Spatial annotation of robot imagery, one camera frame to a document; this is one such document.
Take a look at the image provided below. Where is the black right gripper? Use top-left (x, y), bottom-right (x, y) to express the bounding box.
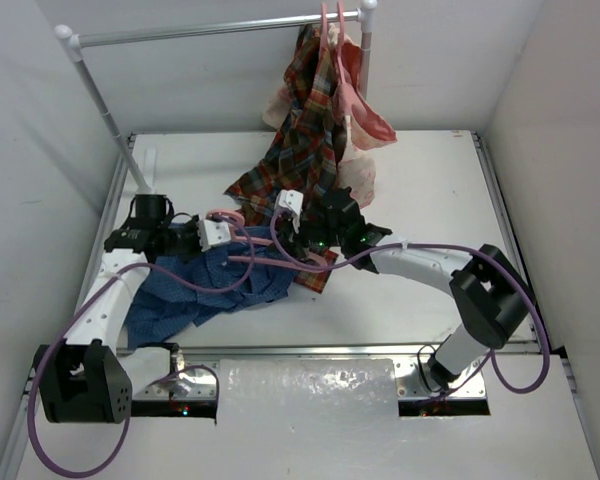
top-left (267, 209), bottom-right (346, 261)

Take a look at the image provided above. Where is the blue checked shirt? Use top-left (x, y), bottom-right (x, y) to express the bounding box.
top-left (125, 245), bottom-right (297, 349)

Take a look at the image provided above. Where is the pink plastic hanger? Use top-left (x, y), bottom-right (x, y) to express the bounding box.
top-left (206, 209), bottom-right (328, 272)

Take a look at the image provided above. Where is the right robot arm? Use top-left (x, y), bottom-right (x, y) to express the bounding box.
top-left (270, 188), bottom-right (533, 393)

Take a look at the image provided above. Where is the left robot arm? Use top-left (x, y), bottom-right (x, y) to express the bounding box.
top-left (37, 194), bottom-right (202, 423)

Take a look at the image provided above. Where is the red plaid shirt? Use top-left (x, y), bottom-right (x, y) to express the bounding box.
top-left (223, 23), bottom-right (341, 295)

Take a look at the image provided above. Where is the cream pink floral shirt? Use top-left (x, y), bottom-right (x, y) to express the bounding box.
top-left (262, 22), bottom-right (398, 211)

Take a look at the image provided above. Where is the pink hanger with floral shirt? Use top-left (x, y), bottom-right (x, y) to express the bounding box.
top-left (333, 0), bottom-right (366, 121)

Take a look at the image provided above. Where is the pink hanger with plaid shirt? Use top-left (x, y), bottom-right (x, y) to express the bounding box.
top-left (316, 2), bottom-right (329, 70)

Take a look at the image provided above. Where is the white foam front panel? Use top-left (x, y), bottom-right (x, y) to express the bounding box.
top-left (14, 355), bottom-right (600, 480)

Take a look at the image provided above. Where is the white metal clothes rack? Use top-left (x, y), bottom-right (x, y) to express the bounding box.
top-left (54, 1), bottom-right (378, 194)

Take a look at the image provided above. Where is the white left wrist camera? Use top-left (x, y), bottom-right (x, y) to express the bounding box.
top-left (198, 219), bottom-right (232, 252)

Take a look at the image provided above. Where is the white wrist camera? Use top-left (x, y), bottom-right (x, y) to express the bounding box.
top-left (275, 190), bottom-right (304, 230)
top-left (198, 219), bottom-right (232, 252)

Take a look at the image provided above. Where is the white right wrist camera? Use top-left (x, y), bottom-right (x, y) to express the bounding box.
top-left (275, 190), bottom-right (304, 230)

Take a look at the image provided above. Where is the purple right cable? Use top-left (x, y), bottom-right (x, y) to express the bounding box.
top-left (269, 207), bottom-right (551, 404)

